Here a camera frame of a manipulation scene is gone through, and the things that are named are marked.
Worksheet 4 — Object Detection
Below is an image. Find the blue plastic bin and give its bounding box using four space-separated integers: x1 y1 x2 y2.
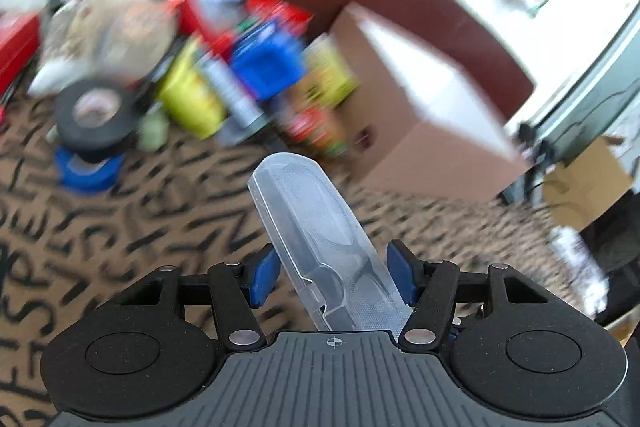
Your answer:
229 22 307 104

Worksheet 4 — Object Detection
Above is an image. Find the pale green small box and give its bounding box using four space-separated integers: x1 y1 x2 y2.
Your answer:
139 111 169 152

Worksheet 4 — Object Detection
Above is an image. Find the brown cardboard box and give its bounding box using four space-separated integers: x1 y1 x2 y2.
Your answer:
326 2 532 204

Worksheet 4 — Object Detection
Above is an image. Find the lettered brown blanket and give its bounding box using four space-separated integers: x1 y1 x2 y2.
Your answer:
0 77 613 427

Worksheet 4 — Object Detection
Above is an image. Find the red candy packet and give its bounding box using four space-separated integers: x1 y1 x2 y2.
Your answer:
279 101 352 158

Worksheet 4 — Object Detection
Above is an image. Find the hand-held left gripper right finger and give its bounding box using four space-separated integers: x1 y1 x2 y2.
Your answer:
386 241 547 351

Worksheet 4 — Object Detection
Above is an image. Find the clear bag of snacks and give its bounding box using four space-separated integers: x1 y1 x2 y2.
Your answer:
30 0 180 96

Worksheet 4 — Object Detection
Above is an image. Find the black tape roll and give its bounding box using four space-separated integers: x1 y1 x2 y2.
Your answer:
53 77 139 158

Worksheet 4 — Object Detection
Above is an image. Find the open cardboard box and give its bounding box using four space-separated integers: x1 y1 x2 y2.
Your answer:
541 136 635 232

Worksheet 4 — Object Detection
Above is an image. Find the clear plastic container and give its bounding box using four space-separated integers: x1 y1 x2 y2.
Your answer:
217 104 273 146

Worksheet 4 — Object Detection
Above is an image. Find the large red box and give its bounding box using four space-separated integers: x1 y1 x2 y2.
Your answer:
0 13 42 84

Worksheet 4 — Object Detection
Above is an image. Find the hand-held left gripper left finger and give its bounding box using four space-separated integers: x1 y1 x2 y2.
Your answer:
117 243 279 351

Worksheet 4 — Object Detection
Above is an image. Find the red flat box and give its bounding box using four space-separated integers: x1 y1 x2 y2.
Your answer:
244 0 313 35

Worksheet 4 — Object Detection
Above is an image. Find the translucent plastic case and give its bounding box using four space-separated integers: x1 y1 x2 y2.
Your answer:
248 152 417 334

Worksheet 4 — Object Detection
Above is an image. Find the yellow box green print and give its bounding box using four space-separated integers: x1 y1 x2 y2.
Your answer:
156 41 227 139

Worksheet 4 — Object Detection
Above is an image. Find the blue tape roll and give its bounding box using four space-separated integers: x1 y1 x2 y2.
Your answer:
54 145 126 194

